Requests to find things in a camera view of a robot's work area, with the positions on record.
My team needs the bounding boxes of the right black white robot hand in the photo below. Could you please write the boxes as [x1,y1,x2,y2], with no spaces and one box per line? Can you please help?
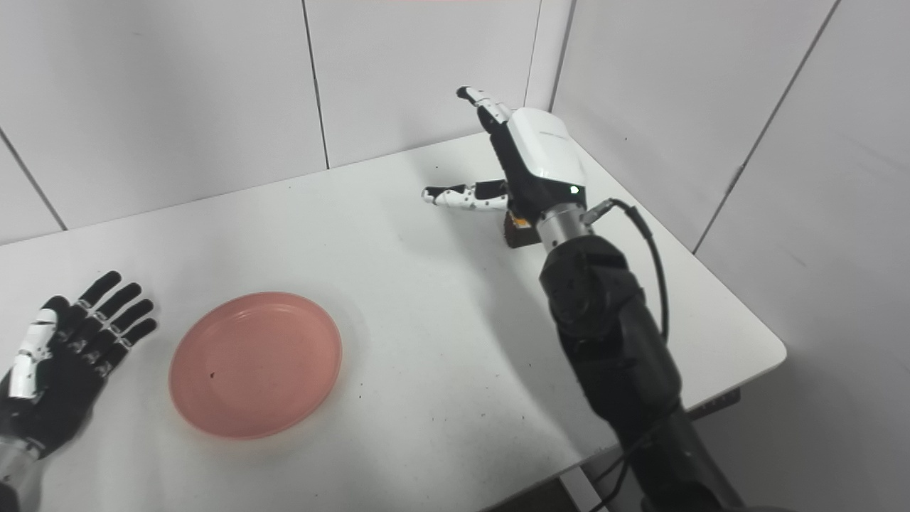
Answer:
[422,86,588,228]

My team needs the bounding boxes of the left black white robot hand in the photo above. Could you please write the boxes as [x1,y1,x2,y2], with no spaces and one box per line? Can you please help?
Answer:
[0,270,159,459]

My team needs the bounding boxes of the chocolate cake slice with fruit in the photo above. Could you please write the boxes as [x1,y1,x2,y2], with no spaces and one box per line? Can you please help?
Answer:
[503,210,542,250]

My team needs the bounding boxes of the pink round plate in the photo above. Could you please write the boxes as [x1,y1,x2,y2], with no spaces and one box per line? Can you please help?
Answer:
[168,292,343,440]

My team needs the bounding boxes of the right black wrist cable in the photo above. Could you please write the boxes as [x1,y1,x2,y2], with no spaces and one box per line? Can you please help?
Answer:
[582,198,673,512]

